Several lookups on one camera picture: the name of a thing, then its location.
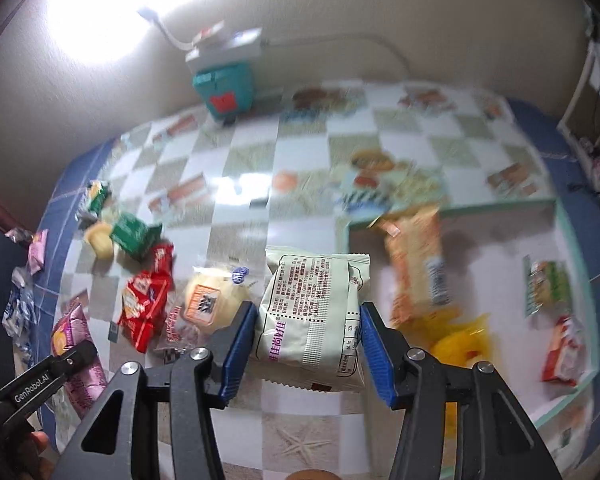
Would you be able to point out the pale green snack packet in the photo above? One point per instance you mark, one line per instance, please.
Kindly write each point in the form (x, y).
(309, 324)

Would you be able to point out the white tray teal rim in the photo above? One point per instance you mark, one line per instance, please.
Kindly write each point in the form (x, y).
(485, 251)

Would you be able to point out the small pink wrapper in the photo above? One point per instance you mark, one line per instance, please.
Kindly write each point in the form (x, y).
(36, 252)

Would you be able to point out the white power strip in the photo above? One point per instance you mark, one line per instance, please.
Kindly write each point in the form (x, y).
(219, 45)

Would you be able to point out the checkered food-print table mat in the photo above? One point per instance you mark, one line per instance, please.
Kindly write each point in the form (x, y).
(312, 169)

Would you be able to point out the teal box with red sticker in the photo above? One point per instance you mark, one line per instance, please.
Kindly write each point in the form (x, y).
(227, 91)

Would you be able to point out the blue plaid tablecloth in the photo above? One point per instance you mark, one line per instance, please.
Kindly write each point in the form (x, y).
(582, 210)

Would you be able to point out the green striped biscuit packet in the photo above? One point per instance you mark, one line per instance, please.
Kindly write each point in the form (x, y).
(547, 287)

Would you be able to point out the small green yellow packet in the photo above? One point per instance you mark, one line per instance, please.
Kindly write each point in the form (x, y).
(94, 199)

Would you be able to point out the round bun clear wrapper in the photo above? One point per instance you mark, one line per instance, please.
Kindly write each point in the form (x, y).
(208, 303)

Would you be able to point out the pink snack packet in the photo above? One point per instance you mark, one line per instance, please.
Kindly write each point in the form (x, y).
(72, 340)

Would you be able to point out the orange snack packet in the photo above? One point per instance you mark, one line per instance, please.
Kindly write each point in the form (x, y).
(414, 245)

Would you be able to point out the white shelf rack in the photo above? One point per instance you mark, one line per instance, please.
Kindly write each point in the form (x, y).
(580, 124)

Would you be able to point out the yellow snack packet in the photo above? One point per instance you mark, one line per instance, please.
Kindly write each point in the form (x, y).
(450, 340)

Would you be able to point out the large red snack packet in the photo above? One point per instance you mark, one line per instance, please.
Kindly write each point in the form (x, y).
(144, 298)

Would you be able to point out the red white biscuit packet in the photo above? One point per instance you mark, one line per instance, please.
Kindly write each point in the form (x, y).
(565, 359)

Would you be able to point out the dark green snack packet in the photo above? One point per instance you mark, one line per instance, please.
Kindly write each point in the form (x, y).
(134, 236)

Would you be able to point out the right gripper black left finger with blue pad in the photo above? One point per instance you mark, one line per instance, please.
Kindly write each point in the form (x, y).
(118, 438)

